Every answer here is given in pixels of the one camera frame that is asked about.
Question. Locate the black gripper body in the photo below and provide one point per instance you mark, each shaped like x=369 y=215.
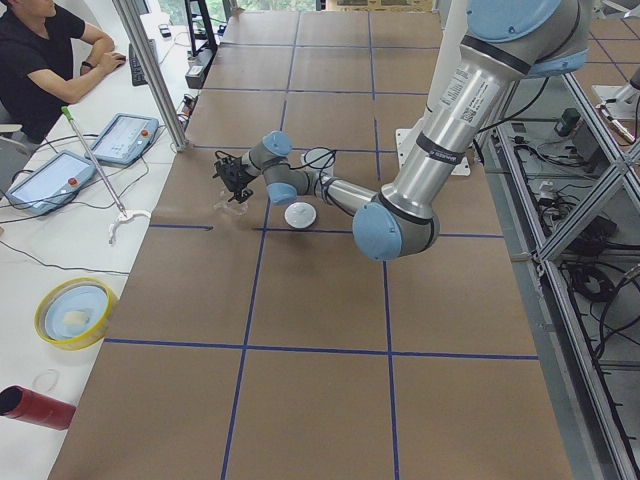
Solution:
x=233 y=176

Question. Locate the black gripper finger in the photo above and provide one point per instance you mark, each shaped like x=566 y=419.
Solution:
x=241 y=195

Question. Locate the white enamel mug lid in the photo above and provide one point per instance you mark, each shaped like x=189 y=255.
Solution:
x=300 y=215

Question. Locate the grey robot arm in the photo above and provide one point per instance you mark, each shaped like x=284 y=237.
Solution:
x=285 y=183
x=506 y=41

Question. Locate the white enamel mug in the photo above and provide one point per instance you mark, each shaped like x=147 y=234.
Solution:
x=319 y=159

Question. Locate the white reacher grabber stick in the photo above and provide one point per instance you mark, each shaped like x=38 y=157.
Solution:
x=125 y=215

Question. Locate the far teach pendant tablet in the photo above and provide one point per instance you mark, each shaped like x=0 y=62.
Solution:
x=125 y=139

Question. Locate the teach pendant tablet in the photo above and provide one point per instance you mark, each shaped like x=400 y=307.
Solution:
x=52 y=185
x=125 y=139

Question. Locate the black keyboard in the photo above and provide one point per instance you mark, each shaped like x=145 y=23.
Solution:
x=136 y=69

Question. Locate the near teach pendant tablet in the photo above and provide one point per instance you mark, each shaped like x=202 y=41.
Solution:
x=52 y=185

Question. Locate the yellow tape roll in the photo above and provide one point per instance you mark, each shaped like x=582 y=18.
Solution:
x=75 y=314

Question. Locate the seated person black shirt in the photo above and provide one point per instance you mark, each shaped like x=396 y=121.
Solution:
x=50 y=58

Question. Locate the dark red cylinder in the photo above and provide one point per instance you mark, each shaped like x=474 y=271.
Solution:
x=25 y=405

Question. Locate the aluminium frame post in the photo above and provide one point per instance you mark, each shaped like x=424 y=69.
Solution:
x=138 y=38

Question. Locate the aluminium side frame rail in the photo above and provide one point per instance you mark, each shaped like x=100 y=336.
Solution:
x=563 y=161

